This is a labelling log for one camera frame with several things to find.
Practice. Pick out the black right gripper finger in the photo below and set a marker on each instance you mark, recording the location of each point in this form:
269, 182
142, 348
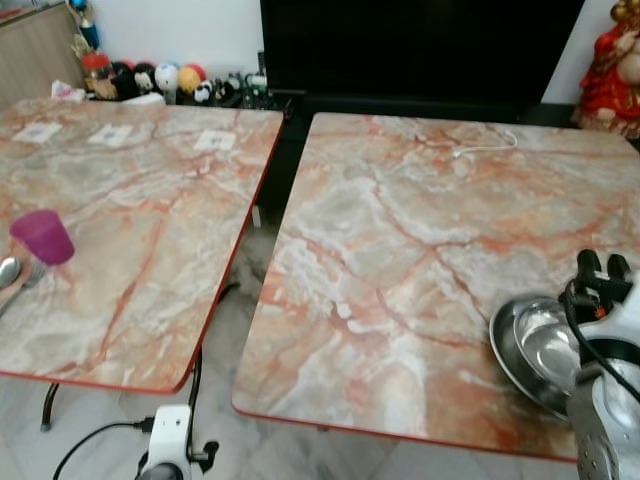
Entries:
590, 268
618, 268

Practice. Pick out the stainless steel bowl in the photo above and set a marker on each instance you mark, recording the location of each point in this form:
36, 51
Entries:
535, 350

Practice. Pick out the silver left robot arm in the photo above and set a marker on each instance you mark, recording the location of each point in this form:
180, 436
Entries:
160, 473

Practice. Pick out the black table leg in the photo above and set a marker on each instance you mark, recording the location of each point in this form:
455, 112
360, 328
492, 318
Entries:
195, 390
50, 405

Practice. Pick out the red laughing buddha figurine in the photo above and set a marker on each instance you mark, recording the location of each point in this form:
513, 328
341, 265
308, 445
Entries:
610, 85

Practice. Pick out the purple plastic cup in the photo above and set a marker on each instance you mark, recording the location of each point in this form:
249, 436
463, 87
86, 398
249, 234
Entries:
45, 240

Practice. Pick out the metal spoon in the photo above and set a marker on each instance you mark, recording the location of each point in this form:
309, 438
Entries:
8, 270

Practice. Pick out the black television screen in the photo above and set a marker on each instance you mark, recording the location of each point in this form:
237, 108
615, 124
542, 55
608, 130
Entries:
420, 50

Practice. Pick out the white paper label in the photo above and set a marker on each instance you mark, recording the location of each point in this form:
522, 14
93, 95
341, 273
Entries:
214, 140
110, 134

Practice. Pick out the small panda plush toy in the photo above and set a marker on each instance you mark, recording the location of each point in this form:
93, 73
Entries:
203, 93

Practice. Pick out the white round plush toy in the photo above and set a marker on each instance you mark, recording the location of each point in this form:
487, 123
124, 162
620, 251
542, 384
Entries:
166, 78

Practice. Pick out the orange red plush toy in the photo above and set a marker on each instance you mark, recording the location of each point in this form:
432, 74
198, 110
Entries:
190, 76

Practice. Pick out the black mouse plush toy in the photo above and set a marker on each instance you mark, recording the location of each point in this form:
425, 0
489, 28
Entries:
146, 76

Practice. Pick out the black round plush toy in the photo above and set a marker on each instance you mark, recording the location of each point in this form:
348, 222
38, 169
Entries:
124, 80

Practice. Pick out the light wooden board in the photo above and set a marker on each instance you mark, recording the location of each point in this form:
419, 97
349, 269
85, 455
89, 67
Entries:
35, 55

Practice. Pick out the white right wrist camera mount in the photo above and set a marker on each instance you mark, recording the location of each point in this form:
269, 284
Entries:
622, 318

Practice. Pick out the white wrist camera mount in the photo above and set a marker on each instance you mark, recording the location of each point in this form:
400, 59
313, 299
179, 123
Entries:
622, 318
168, 435

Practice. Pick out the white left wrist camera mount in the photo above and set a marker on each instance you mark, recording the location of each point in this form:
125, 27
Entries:
168, 435

